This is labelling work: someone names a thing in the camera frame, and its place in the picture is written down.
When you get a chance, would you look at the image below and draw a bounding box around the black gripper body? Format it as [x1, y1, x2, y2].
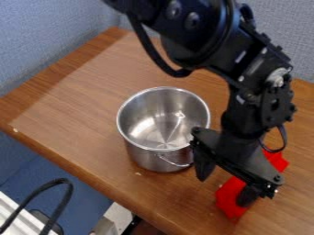
[190, 127, 285, 198]

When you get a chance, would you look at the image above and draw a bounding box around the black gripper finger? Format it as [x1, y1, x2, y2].
[235, 185, 262, 207]
[193, 148, 217, 182]

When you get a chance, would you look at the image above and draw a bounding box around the red plastic block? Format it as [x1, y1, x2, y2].
[215, 151, 290, 220]

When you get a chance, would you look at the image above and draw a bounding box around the metal pot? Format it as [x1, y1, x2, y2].
[116, 86, 211, 173]

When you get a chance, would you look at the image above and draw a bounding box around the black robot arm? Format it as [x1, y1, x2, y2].
[103, 0, 297, 207]

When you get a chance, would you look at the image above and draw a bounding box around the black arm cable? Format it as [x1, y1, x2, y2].
[258, 123, 289, 154]

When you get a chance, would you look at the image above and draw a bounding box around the black cable loop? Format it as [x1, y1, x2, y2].
[0, 177, 75, 235]

